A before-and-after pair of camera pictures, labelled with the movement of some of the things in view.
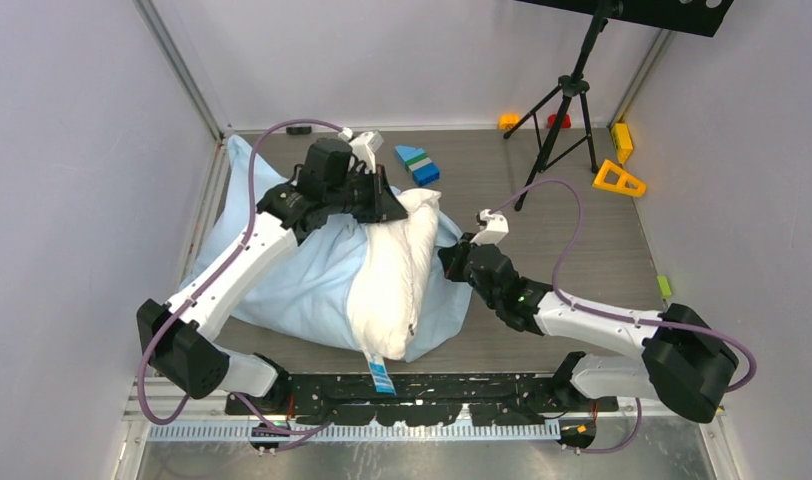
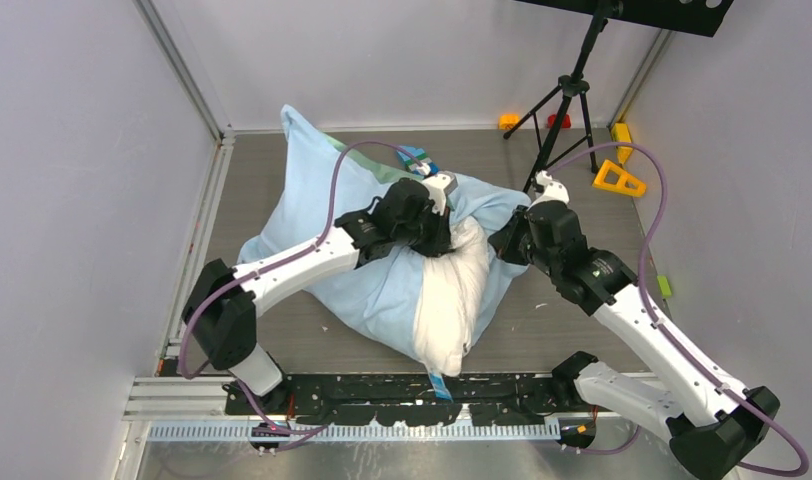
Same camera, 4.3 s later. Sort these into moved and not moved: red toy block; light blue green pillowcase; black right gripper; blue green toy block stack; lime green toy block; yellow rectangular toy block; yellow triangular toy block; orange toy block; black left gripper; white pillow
Moved: white pillow; black right gripper; light blue green pillowcase; black left gripper
Not moved: red toy block; lime green toy block; yellow triangular toy block; yellow rectangular toy block; blue green toy block stack; orange toy block
